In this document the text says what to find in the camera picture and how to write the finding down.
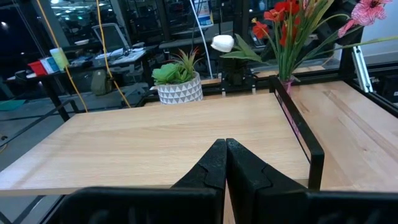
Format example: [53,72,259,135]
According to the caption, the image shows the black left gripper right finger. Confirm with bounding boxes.
[226,138,398,224]

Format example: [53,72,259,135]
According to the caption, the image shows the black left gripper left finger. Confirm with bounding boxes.
[43,139,227,224]

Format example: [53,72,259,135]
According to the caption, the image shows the purple glass vase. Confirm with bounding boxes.
[279,77,296,96]

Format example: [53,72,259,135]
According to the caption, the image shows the white artificial tulip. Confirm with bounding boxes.
[210,33,267,63]

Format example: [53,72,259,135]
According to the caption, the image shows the red artificial flower stem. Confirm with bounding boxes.
[251,0,315,82]

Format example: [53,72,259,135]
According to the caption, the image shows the pink artificial lily stem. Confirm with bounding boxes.
[292,0,398,82]

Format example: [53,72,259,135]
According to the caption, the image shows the succulent in white patterned pot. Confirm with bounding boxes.
[151,46,204,105]

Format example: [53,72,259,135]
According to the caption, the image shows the olive green bag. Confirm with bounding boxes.
[90,68,113,96]

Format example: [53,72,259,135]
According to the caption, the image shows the silver aluminium bar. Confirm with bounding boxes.
[351,45,374,93]

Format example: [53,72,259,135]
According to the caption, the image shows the black desk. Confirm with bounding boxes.
[6,43,156,123]

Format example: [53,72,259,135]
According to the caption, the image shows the blue white box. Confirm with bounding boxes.
[39,57,60,75]

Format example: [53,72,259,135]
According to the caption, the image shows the light green cup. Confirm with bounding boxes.
[49,47,70,72]

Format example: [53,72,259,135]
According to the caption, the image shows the dark grey desk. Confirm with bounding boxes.
[158,21,315,50]

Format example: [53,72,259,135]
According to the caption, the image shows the red box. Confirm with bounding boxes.
[27,60,48,77]

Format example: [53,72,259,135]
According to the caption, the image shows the blue white sign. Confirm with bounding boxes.
[193,0,215,29]

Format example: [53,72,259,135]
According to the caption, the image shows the wooden shelf black metal frame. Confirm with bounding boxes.
[0,76,326,197]

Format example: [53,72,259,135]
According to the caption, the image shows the yellow extension cable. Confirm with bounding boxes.
[35,0,90,113]
[95,0,132,109]

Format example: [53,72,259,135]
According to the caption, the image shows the white cable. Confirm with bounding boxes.
[188,0,215,79]

